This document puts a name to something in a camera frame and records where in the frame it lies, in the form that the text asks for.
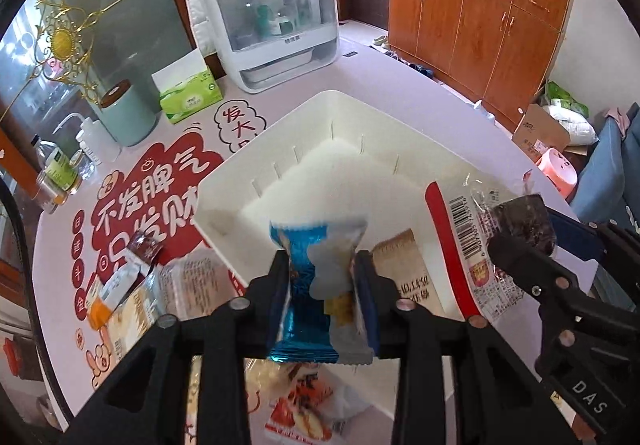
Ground pink stool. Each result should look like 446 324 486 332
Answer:
532 148 578 198

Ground red white barcode snack packet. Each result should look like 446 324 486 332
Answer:
425 170 538 321

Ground dark brown snack packet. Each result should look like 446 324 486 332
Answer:
487 192 558 256

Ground white countertop appliance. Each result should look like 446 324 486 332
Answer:
185 0 341 93

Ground small brown snack packet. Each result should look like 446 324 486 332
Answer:
125 230 166 266

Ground green packs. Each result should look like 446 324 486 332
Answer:
545 81 588 113

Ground printed tablecloth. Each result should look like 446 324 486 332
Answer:
32 18 581 445

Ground orange white snack packet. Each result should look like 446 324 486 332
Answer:
87 265 156 331

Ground cream snack packet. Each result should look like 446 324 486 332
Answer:
105 275 171 368

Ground red pictured snack packet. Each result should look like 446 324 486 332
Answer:
262 365 371 445

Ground green label jar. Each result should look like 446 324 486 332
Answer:
37 140 83 193

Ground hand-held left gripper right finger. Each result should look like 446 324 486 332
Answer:
352 250 591 445

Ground clear glass jar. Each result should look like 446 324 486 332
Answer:
34 175 69 214

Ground white squeeze bottle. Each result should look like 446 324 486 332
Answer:
50 112 121 166

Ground white plastic bag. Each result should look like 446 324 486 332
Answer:
542 105 598 146

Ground beige snack packet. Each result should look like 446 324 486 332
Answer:
372 227 446 318

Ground blue foil snack packet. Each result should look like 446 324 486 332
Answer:
267 215 381 366

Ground clear printed snack packet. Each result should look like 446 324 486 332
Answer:
155 252 241 321

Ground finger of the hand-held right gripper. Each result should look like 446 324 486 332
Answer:
487 232 593 326
542 205 640 276

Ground cardboard box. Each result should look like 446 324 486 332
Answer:
512 102 571 156

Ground wooden cabinet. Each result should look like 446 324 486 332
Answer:
387 0 576 133

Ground teal canister with brown lid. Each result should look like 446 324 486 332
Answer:
97 80 158 147

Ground white plastic storage bin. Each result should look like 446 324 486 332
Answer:
192 90 531 421

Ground blue sofa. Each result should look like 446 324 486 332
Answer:
570 115 640 238

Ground green tissue box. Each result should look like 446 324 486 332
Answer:
152 48 224 125

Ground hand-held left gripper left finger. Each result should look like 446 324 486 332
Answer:
60 250 293 445

